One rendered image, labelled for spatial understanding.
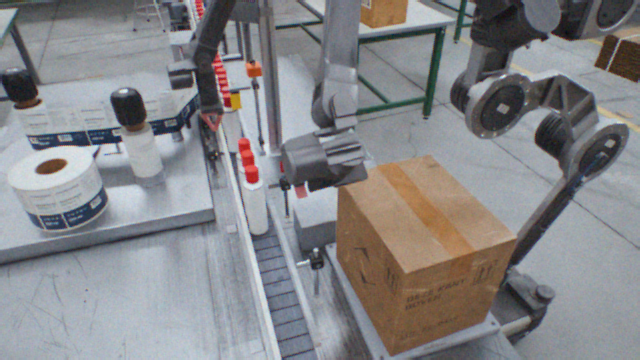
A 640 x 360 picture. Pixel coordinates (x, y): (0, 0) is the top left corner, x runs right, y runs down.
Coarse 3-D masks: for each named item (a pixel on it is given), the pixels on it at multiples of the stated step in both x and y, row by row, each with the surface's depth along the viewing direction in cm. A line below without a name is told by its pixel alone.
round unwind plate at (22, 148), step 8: (16, 144) 146; (24, 144) 146; (8, 152) 143; (16, 152) 143; (24, 152) 143; (32, 152) 143; (0, 160) 139; (8, 160) 139; (16, 160) 139; (0, 168) 135; (8, 168) 135
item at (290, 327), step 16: (240, 192) 128; (272, 224) 117; (256, 240) 112; (272, 240) 112; (256, 256) 107; (272, 256) 107; (272, 272) 103; (288, 272) 103; (272, 288) 99; (288, 288) 99; (272, 304) 96; (288, 304) 96; (272, 320) 93; (288, 320) 93; (304, 320) 93; (288, 336) 90; (304, 336) 90; (288, 352) 87; (304, 352) 87
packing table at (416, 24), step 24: (312, 0) 331; (408, 0) 331; (288, 24) 467; (312, 24) 476; (360, 24) 285; (408, 24) 285; (432, 24) 286; (432, 72) 315; (384, 96) 329; (432, 96) 328
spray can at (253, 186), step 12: (252, 168) 103; (252, 180) 103; (252, 192) 104; (264, 192) 107; (252, 204) 106; (264, 204) 108; (252, 216) 109; (264, 216) 110; (252, 228) 112; (264, 228) 112
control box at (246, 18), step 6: (240, 6) 124; (246, 6) 123; (252, 6) 123; (258, 6) 122; (234, 12) 125; (240, 12) 125; (246, 12) 124; (252, 12) 124; (258, 12) 123; (234, 18) 126; (240, 18) 126; (246, 18) 125; (252, 18) 125; (258, 18) 124
